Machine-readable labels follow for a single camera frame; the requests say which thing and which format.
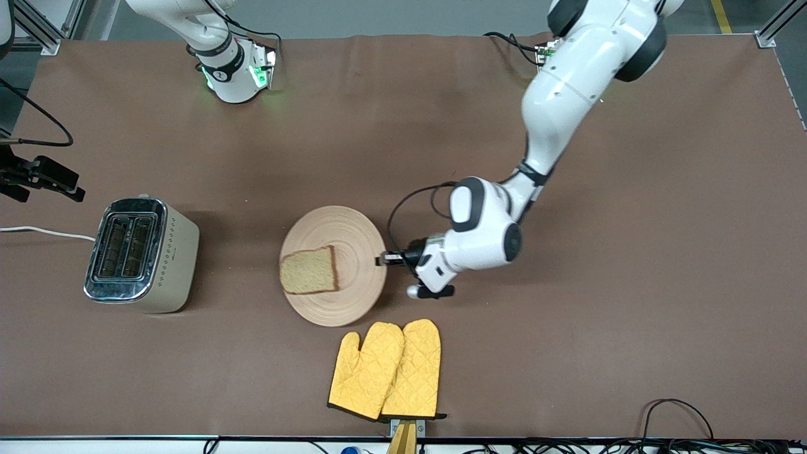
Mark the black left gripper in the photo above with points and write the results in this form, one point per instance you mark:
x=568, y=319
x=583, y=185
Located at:
x=413, y=255

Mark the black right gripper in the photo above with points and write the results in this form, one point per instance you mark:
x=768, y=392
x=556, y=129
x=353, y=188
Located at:
x=33, y=172

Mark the round wooden plate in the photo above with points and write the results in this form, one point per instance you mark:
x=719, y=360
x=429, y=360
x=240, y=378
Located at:
x=356, y=252

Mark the slice of toast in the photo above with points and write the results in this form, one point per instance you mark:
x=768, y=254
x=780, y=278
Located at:
x=309, y=271

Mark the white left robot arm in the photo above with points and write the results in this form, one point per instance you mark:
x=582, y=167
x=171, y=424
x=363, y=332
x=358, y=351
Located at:
x=567, y=88

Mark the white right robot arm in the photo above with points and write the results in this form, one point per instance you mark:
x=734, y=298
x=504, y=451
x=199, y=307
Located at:
x=233, y=75

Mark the yellow quilted oven mitt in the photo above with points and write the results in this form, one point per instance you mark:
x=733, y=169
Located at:
x=362, y=372
x=416, y=372

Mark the beige chrome toaster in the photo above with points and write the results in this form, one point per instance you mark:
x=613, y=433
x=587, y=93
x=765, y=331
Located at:
x=157, y=265

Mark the blue cap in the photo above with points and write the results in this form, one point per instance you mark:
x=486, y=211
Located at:
x=351, y=450

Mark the brown tablecloth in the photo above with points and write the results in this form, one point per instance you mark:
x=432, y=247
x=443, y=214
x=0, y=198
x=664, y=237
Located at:
x=599, y=315

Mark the aluminium frame profile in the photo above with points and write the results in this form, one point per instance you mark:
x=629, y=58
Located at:
x=778, y=25
x=38, y=31

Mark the small metal bracket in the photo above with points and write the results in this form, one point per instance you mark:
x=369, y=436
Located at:
x=421, y=427

